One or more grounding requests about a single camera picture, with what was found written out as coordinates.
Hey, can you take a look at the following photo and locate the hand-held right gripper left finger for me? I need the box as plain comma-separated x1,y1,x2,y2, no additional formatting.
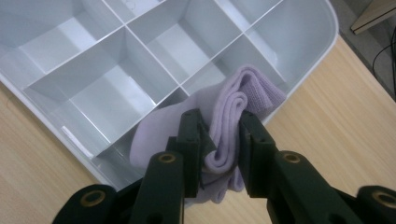
128,108,217,224

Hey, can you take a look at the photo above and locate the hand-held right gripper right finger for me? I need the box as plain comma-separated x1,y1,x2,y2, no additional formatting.
238,110,357,224

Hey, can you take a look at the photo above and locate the light purple sock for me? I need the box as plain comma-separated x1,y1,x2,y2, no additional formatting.
128,63,288,205

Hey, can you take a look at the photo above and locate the white divided storage box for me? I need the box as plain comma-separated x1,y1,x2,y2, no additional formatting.
0,0,340,192

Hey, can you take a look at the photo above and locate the light wooden desk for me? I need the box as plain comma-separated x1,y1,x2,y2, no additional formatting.
350,0,396,35

